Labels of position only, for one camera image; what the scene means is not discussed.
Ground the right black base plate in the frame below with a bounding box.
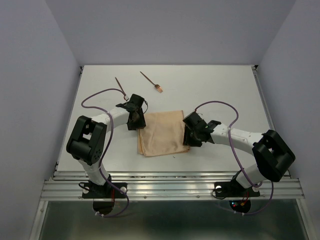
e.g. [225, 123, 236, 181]
[211, 181, 260, 200]

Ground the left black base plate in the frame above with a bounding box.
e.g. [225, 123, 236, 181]
[78, 181, 126, 199]

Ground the peach satin napkin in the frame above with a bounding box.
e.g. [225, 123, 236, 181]
[137, 110, 190, 157]

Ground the copper fork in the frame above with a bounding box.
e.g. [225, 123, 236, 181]
[139, 71, 165, 95]

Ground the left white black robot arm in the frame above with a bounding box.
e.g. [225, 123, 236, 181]
[66, 94, 146, 199]

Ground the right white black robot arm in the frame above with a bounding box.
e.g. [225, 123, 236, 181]
[183, 112, 296, 199]

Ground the aluminium rail frame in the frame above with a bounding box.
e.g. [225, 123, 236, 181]
[30, 65, 317, 240]

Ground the copper knife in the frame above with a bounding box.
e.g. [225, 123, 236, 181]
[115, 77, 127, 96]

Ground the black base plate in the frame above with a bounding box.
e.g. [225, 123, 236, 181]
[78, 181, 126, 199]
[211, 181, 260, 200]

